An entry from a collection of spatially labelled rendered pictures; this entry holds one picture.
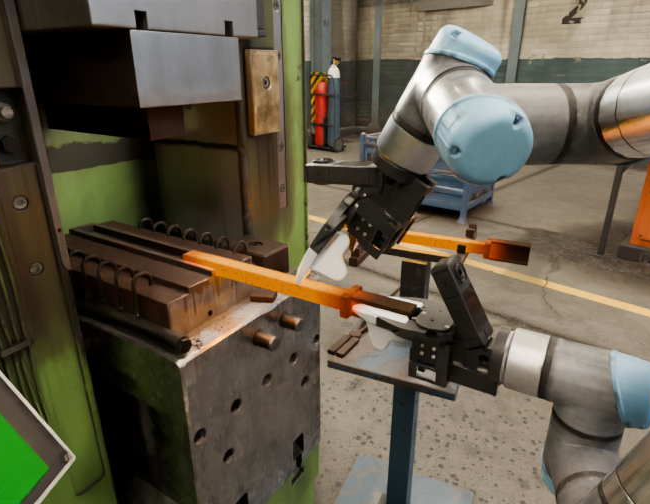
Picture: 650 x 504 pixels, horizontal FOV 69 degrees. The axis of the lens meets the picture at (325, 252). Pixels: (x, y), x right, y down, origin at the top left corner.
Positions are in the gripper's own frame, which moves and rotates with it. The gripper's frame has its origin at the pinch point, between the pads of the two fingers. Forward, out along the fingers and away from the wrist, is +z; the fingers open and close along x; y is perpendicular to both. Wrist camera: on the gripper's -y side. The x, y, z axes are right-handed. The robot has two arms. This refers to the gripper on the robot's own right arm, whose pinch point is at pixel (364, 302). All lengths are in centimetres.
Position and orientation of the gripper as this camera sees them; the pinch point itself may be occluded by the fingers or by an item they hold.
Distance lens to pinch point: 68.3
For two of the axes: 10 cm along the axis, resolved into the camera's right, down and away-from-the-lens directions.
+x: 5.3, -3.1, 7.9
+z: -8.5, -1.8, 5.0
